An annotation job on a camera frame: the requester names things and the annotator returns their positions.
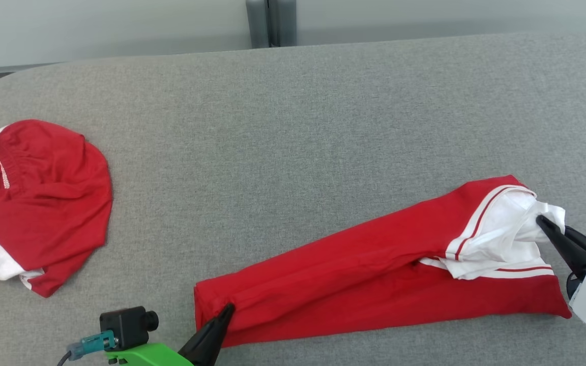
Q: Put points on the dark grey wall rail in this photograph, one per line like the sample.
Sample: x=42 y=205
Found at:
x=8 y=70

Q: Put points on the red white-trimmed shorts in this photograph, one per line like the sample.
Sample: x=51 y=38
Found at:
x=54 y=213

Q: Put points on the grey upright post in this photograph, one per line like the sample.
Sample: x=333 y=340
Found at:
x=284 y=23
x=257 y=23

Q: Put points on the teal left camera connector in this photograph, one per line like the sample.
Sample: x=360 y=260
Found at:
x=94 y=343

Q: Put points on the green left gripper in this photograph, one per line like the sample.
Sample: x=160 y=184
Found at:
x=145 y=356

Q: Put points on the red white sports jersey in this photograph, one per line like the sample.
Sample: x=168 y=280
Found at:
x=354 y=274

